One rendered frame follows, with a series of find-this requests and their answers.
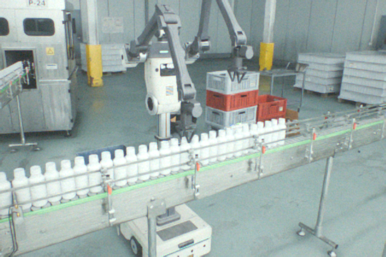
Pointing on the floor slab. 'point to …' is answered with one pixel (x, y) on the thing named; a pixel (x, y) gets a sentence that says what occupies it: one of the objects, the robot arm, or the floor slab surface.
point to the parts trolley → (284, 82)
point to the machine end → (40, 64)
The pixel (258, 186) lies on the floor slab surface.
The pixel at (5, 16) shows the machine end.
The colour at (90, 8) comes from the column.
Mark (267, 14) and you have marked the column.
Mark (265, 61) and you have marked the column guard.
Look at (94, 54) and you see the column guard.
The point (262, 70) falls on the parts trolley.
